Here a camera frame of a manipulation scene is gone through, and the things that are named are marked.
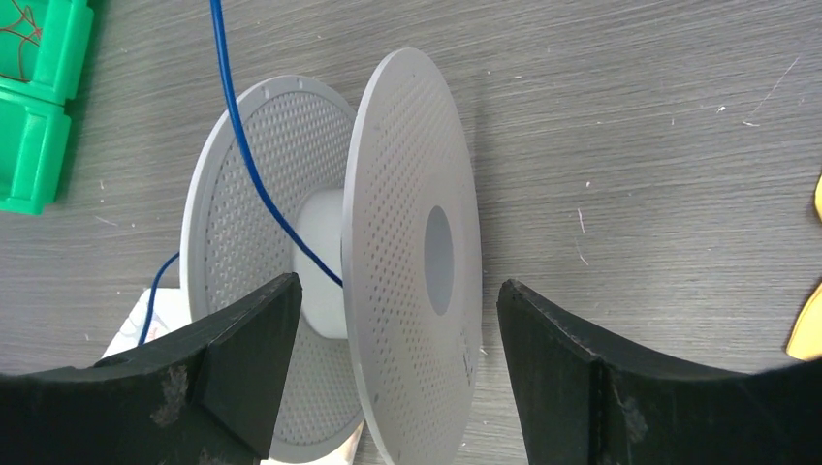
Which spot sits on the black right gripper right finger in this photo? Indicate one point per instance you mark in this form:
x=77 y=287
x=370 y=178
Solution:
x=586 y=395

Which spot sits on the white perforated cable spool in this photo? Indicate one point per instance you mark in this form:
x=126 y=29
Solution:
x=383 y=196

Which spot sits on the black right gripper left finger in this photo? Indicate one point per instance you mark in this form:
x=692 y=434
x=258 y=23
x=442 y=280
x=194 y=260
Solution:
x=207 y=393

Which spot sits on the yellow printed cloth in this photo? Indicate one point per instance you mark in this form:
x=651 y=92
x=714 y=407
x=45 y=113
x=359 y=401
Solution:
x=804 y=342

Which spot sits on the green plastic divided bin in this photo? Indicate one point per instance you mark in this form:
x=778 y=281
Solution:
x=43 y=47

